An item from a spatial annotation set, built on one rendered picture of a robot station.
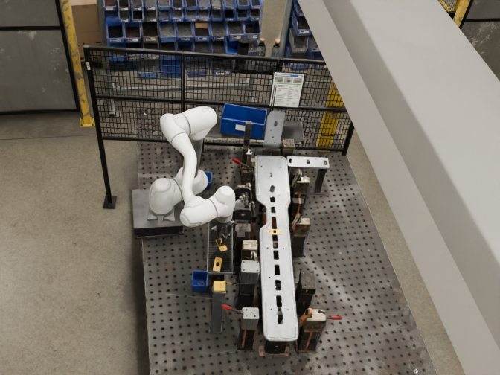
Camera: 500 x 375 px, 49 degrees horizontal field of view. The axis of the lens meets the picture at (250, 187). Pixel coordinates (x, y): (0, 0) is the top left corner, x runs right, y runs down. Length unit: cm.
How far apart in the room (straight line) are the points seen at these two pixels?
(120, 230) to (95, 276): 46
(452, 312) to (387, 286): 318
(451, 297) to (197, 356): 280
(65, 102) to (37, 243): 145
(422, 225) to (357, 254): 324
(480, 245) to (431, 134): 11
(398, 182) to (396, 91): 9
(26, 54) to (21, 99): 51
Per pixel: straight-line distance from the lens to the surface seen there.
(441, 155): 48
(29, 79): 530
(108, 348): 407
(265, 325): 300
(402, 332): 353
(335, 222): 388
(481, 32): 599
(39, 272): 449
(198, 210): 267
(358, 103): 64
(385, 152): 58
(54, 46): 506
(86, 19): 593
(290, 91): 388
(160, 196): 344
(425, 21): 65
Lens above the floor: 363
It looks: 47 degrees down
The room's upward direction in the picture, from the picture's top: 8 degrees clockwise
